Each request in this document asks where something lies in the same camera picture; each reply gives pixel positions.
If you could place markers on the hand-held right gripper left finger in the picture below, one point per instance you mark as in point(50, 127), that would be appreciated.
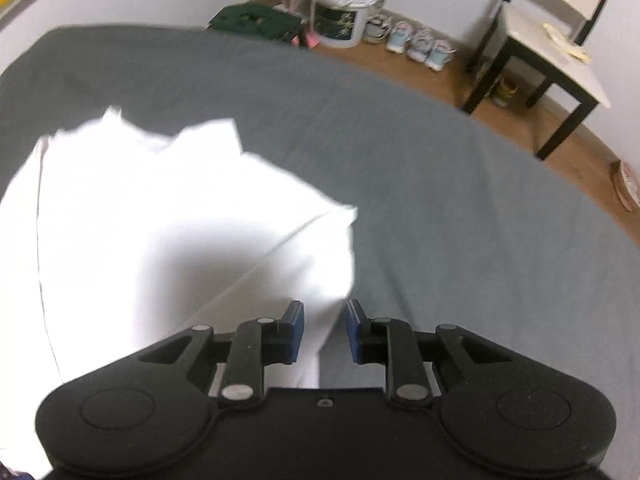
point(295, 332)

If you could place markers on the yellow wrapper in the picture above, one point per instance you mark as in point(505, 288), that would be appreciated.
point(565, 42)

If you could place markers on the white long-sleeve shirt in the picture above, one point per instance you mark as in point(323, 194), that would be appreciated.
point(150, 220)

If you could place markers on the small green yellow container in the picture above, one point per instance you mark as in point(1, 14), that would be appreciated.
point(505, 92)

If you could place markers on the small bedside shelf unit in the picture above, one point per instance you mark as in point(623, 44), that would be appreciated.
point(550, 45)

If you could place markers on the dark green box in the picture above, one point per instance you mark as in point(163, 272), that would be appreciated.
point(250, 20)

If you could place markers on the round woven mat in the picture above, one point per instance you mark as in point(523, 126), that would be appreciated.
point(629, 185)

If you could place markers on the grey shoe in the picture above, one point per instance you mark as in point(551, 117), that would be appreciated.
point(378, 29)

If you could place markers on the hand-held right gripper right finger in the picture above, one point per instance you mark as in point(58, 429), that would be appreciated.
point(354, 332)

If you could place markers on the white bucket with dark label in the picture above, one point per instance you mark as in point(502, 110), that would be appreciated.
point(340, 25)

